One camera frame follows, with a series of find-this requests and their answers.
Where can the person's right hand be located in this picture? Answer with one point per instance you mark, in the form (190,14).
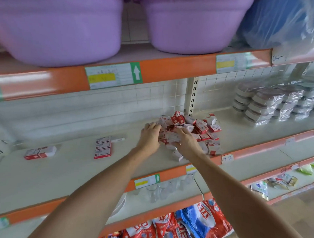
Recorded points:
(188,145)

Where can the person's left hand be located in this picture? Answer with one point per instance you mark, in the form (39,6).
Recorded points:
(149,141)

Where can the pile of red white boxes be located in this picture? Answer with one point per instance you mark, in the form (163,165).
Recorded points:
(206,134)

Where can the white shelf with orange edges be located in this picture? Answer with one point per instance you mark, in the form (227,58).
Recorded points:
(56,172)

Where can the person's right forearm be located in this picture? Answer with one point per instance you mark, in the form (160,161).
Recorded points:
(242,197)

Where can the person's left forearm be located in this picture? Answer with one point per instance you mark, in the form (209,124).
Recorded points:
(83,202)

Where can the white perforated shelf upright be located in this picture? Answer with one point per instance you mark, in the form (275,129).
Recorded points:
(192,96)

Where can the small price label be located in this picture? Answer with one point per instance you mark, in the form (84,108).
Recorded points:
(147,181)
(190,169)

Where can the white handwritten label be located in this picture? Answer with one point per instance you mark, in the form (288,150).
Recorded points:
(228,159)
(279,58)
(291,141)

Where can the cluster of clear glasses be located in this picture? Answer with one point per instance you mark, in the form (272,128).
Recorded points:
(167,189)

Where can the pile of large red bags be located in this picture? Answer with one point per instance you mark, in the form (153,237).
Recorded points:
(201,219)

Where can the stacks of wrapped containers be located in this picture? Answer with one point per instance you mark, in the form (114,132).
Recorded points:
(274,100)

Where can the purple plastic basin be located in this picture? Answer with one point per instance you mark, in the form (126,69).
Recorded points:
(56,28)
(200,21)

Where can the blue plastic bag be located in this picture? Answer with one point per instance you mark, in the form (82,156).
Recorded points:
(287,18)

